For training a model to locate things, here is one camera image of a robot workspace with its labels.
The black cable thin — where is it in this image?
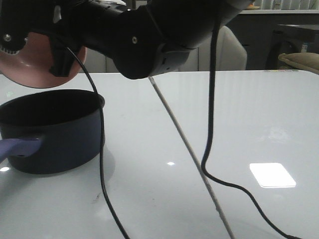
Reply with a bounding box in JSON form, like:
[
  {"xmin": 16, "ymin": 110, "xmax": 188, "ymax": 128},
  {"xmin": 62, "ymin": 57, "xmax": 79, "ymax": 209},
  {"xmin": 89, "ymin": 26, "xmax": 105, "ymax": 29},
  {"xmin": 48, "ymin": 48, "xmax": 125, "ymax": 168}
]
[{"xmin": 66, "ymin": 47, "xmax": 130, "ymax": 239}]

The black side table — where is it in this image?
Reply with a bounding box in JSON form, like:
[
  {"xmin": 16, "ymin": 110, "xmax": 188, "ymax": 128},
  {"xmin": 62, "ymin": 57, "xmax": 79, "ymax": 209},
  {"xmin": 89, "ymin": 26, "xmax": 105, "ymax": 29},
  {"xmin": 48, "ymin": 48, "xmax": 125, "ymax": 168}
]
[{"xmin": 265, "ymin": 24, "xmax": 319, "ymax": 70}]

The fruit plate on counter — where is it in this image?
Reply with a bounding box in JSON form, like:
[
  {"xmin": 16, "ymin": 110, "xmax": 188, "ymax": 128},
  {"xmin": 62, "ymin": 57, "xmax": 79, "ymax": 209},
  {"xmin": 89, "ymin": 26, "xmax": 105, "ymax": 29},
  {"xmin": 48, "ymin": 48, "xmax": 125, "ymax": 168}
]
[{"xmin": 246, "ymin": 3, "xmax": 260, "ymax": 10}]

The grey braided cable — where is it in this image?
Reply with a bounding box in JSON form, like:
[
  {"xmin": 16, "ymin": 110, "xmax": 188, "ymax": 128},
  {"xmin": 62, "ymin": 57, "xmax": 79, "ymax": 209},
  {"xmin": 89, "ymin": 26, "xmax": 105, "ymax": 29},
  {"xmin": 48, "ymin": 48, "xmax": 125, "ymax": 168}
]
[{"xmin": 148, "ymin": 76, "xmax": 236, "ymax": 239}]

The black cable thick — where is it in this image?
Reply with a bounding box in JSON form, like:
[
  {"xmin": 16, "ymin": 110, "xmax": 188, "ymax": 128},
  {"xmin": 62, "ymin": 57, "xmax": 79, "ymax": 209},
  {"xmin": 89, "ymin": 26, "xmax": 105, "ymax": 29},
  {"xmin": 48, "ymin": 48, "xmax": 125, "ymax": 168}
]
[{"xmin": 200, "ymin": 24, "xmax": 304, "ymax": 239}]

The dark blue saucepan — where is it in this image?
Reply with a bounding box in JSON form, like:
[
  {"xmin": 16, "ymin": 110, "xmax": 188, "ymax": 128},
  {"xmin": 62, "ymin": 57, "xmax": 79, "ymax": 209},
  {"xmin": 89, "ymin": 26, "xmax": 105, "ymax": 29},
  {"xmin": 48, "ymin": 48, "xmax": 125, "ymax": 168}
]
[{"xmin": 0, "ymin": 89, "xmax": 105, "ymax": 174}]

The tan cushion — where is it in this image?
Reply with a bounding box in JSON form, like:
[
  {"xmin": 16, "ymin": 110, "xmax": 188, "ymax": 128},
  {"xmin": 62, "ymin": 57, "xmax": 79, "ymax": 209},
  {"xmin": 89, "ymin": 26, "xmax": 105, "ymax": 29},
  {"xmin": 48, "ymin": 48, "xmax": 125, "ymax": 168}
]
[{"xmin": 278, "ymin": 52, "xmax": 319, "ymax": 75}]

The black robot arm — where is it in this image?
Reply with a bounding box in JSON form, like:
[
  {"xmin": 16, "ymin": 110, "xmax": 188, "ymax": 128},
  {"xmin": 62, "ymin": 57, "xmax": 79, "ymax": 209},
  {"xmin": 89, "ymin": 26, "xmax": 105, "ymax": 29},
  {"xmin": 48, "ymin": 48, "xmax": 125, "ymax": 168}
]
[{"xmin": 0, "ymin": 0, "xmax": 249, "ymax": 88}]

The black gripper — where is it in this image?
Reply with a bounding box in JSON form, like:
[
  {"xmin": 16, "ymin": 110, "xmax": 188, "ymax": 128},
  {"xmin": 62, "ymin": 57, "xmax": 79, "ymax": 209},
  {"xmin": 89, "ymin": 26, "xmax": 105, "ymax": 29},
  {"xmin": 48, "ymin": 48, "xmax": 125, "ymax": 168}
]
[{"xmin": 0, "ymin": 0, "xmax": 89, "ymax": 77}]

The right grey upholstered chair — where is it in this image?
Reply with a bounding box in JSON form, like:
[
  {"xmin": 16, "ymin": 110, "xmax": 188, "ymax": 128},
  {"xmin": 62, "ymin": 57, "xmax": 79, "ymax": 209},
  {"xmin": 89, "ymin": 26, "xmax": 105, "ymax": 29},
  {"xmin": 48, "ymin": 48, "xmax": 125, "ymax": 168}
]
[{"xmin": 178, "ymin": 26, "xmax": 247, "ymax": 72}]

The dark sideboard counter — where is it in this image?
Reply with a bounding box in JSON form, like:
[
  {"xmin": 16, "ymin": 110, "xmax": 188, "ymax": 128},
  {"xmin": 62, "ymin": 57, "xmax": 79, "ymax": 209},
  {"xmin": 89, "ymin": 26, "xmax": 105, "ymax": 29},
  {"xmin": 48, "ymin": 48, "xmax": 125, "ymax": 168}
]
[{"xmin": 227, "ymin": 9, "xmax": 319, "ymax": 70}]

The pink plastic bowl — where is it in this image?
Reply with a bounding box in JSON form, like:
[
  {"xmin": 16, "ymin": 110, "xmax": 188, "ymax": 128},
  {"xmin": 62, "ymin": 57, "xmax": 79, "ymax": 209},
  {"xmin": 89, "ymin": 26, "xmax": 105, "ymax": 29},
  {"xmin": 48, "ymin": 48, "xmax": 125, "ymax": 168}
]
[{"xmin": 0, "ymin": 32, "xmax": 81, "ymax": 89}]

